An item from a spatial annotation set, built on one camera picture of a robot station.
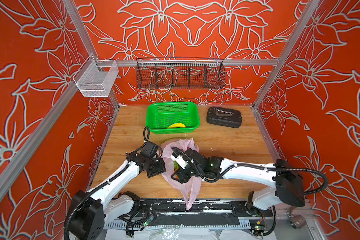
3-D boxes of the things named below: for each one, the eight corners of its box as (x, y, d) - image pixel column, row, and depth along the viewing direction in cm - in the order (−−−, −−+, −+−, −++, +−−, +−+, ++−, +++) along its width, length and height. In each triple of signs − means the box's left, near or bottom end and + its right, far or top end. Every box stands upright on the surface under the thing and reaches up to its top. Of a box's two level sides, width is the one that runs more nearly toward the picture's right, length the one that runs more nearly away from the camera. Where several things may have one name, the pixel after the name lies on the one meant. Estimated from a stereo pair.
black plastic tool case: (207, 126, 108) (208, 120, 103) (206, 112, 117) (207, 106, 111) (240, 128, 107) (244, 122, 101) (237, 114, 115) (240, 108, 110)
